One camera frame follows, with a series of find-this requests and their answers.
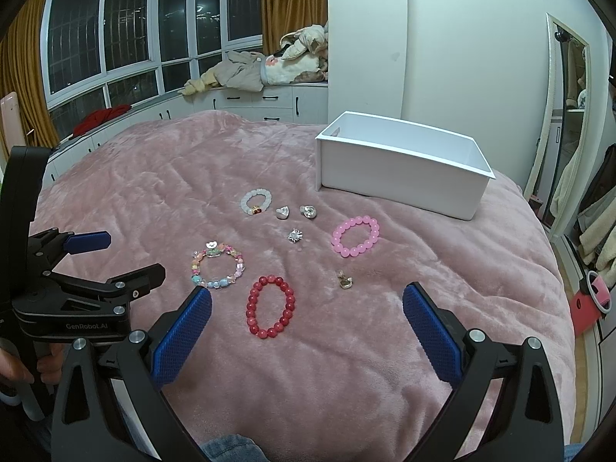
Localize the red bead bracelet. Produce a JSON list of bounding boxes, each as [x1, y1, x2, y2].
[[245, 274, 297, 340]]

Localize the white jade bead bracelet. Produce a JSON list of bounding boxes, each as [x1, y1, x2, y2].
[[239, 187, 274, 217]]

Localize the pink bead bracelet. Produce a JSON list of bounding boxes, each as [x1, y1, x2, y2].
[[331, 215, 381, 258]]

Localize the silver sparkly flower earring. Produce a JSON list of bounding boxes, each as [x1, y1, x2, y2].
[[287, 228, 303, 243]]

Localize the person's left hand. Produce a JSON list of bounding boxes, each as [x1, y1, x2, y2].
[[0, 343, 65, 385]]

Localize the pink chair back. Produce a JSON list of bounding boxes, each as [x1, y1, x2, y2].
[[1, 92, 26, 160]]

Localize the red cloth on cabinet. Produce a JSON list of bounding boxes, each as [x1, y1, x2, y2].
[[72, 104, 132, 138]]

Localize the mustard curtain left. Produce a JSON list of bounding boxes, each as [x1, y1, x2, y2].
[[1, 0, 60, 148]]

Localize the person's blue jeans leg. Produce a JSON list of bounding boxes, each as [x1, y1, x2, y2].
[[201, 434, 268, 462]]

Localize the red pink item on floor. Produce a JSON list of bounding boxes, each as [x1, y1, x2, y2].
[[569, 270, 612, 337]]

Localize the small gold pendant charm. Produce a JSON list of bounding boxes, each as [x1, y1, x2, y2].
[[336, 271, 354, 290]]

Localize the large window with frames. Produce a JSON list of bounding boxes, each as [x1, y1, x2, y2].
[[41, 0, 262, 139]]

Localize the pink plush bed blanket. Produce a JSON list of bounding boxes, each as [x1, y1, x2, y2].
[[33, 110, 576, 461]]

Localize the silver heart-shaped earring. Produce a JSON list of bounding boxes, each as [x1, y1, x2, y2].
[[276, 206, 290, 220]]

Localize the white plastic storage bin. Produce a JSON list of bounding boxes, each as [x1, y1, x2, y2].
[[315, 110, 495, 221]]

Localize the hanging clothes rack garments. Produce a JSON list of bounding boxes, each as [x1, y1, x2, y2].
[[568, 144, 615, 289]]

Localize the white-framed standing mirror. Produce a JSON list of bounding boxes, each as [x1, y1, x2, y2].
[[523, 15, 588, 231]]

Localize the silver round earring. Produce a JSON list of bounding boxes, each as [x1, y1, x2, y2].
[[300, 204, 317, 220]]

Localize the white window-seat cabinet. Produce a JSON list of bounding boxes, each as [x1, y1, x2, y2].
[[43, 82, 328, 188]]

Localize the pile of beige clothes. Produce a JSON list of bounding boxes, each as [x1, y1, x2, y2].
[[179, 24, 329, 97]]

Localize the colourful charm bead bracelet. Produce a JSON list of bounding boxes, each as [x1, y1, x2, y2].
[[190, 240, 246, 291]]

